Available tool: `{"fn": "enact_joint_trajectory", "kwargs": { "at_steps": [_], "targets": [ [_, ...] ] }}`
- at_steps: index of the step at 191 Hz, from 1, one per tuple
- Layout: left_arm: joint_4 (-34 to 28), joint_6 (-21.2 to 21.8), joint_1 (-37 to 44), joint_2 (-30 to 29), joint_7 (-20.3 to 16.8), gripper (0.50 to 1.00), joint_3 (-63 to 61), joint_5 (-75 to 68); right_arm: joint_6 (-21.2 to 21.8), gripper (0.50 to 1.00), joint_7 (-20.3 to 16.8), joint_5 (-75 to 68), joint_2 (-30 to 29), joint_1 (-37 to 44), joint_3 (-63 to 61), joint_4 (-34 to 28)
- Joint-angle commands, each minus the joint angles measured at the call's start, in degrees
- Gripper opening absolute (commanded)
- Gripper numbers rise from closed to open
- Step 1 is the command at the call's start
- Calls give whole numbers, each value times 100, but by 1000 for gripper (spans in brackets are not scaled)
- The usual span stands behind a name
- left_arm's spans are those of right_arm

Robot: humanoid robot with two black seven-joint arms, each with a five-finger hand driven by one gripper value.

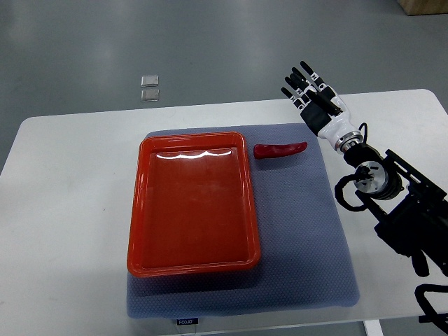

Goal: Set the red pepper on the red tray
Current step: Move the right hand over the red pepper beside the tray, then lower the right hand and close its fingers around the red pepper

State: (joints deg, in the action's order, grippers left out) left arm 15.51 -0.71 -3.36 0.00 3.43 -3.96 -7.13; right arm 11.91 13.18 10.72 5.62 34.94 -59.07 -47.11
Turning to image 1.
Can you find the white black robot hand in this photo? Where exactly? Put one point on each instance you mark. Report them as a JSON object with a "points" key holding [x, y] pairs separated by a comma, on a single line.
{"points": [[321, 108]]}

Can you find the red pepper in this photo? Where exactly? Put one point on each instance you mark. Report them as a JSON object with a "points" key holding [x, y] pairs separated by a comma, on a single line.
{"points": [[271, 151]]}

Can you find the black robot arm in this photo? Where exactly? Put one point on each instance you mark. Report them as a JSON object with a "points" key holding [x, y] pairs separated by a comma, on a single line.
{"points": [[410, 209]]}

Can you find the red plastic tray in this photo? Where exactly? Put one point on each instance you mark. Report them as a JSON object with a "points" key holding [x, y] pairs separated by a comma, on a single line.
{"points": [[193, 208]]}

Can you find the cardboard box corner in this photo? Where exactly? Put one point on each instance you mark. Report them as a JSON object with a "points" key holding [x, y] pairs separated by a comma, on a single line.
{"points": [[423, 7]]}

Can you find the blue grey mesh mat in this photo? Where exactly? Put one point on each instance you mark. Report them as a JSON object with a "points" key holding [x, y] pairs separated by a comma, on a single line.
{"points": [[305, 261]]}

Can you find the upper floor socket plate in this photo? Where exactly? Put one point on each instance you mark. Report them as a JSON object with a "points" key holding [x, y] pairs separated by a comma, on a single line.
{"points": [[149, 81]]}

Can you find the white table leg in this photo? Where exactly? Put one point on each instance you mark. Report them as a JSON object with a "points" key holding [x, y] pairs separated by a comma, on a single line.
{"points": [[373, 328]]}

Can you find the black table label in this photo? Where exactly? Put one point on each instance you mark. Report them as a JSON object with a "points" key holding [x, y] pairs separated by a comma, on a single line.
{"points": [[187, 321]]}

